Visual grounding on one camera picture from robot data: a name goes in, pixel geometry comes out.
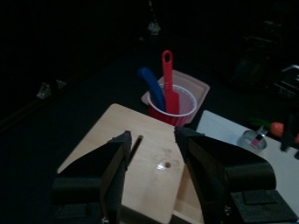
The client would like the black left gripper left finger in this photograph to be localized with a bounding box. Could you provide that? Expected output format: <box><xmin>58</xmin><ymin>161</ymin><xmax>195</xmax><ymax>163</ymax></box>
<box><xmin>51</xmin><ymin>130</ymin><xmax>134</xmax><ymax>224</ymax></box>

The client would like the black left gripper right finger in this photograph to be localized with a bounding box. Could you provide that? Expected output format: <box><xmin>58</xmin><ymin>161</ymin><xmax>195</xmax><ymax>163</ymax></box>
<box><xmin>172</xmin><ymin>125</ymin><xmax>299</xmax><ymax>224</ymax></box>

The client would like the light wooden drawer box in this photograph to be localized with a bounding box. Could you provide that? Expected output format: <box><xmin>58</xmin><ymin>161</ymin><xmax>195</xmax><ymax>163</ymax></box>
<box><xmin>56</xmin><ymin>102</ymin><xmax>206</xmax><ymax>224</ymax></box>

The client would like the white board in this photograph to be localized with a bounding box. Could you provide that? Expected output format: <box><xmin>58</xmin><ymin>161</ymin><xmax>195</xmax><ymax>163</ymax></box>
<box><xmin>195</xmin><ymin>109</ymin><xmax>299</xmax><ymax>217</ymax></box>

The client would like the orange toy carrot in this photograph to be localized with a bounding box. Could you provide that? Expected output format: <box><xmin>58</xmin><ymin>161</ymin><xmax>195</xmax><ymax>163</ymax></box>
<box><xmin>248</xmin><ymin>117</ymin><xmax>299</xmax><ymax>145</ymax></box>

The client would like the red plastic cup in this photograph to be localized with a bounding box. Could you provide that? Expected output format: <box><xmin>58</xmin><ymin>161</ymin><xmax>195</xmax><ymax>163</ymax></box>
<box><xmin>146</xmin><ymin>84</ymin><xmax>199</xmax><ymax>127</ymax></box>

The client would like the blue plastic utensil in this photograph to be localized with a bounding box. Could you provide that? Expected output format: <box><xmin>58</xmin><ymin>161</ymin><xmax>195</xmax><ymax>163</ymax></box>
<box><xmin>136</xmin><ymin>66</ymin><xmax>167</xmax><ymax>113</ymax></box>

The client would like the pink translucent plastic container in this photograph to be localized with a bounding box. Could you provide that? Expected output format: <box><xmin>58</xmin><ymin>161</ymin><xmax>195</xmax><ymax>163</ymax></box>
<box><xmin>140</xmin><ymin>69</ymin><xmax>211</xmax><ymax>124</ymax></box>

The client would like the red plastic knife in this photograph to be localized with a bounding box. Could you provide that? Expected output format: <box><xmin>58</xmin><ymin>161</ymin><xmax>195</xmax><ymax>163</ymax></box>
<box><xmin>162</xmin><ymin>49</ymin><xmax>182</xmax><ymax>115</ymax></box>

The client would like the silver corner bracket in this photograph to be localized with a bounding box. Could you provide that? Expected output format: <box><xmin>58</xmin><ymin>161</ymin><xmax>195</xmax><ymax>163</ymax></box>
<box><xmin>146</xmin><ymin>18</ymin><xmax>163</xmax><ymax>37</ymax></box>
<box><xmin>35</xmin><ymin>82</ymin><xmax>52</xmax><ymax>100</ymax></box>

